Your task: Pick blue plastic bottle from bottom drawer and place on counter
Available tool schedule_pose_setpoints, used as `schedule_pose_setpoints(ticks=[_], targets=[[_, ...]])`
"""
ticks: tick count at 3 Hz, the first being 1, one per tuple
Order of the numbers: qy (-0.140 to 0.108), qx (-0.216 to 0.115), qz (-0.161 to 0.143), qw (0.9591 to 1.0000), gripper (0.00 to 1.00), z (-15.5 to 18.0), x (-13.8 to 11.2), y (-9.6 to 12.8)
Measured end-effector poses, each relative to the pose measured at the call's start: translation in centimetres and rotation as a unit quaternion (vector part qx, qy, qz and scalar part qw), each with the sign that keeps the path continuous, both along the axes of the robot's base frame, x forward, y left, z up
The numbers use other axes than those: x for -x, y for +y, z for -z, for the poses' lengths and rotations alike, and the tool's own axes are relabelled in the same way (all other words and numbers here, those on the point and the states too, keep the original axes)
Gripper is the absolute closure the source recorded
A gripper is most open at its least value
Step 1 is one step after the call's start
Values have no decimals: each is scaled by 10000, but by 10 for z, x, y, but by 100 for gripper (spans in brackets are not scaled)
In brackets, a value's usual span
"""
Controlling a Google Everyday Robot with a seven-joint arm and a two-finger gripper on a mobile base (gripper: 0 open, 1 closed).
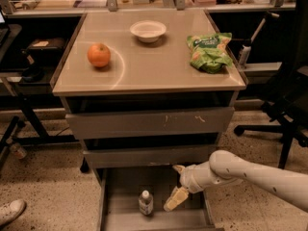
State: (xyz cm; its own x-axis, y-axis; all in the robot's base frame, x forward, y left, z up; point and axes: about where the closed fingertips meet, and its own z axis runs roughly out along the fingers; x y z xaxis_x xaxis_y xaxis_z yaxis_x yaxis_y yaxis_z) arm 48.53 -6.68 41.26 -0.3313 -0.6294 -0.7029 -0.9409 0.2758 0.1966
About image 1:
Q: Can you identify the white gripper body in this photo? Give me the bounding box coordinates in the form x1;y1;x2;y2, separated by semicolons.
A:
179;162;218;193

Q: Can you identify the clear plastic bottle white cap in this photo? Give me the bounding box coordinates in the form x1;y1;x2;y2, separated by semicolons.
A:
139;190;153;216

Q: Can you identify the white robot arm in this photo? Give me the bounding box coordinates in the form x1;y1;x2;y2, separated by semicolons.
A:
164;150;308;212

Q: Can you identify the middle grey drawer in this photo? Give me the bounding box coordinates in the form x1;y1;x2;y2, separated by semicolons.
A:
83;144;217;168

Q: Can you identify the top grey drawer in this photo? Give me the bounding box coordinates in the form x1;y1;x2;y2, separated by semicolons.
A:
66;107;234;140

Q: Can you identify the open bottom grey drawer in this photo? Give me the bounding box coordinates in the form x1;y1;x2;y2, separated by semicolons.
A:
97;167;224;231

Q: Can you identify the grey drawer cabinet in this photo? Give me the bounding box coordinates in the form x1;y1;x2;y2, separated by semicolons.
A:
50;9;249;231

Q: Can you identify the small bottle on floor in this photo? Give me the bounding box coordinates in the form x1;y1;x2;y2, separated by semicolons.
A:
7;138;27;160

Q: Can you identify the black office chair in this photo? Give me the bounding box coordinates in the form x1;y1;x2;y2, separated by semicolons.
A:
234;0;308;169

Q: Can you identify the green chip bag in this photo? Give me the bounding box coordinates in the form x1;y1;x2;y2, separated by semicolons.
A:
187;33;233;74

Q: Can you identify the orange apple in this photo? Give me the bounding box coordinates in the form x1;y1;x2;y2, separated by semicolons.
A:
88;43;111;67

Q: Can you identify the white paper bowl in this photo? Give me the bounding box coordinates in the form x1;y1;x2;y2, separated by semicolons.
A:
130;20;167;43

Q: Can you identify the white sneaker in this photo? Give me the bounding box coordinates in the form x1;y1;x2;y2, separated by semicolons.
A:
0;199;26;226

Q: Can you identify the black box on shelf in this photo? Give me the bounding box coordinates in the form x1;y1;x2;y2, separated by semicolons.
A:
26;38;66;61

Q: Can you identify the black desk frame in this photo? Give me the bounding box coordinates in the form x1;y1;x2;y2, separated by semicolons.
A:
0;70;80;175

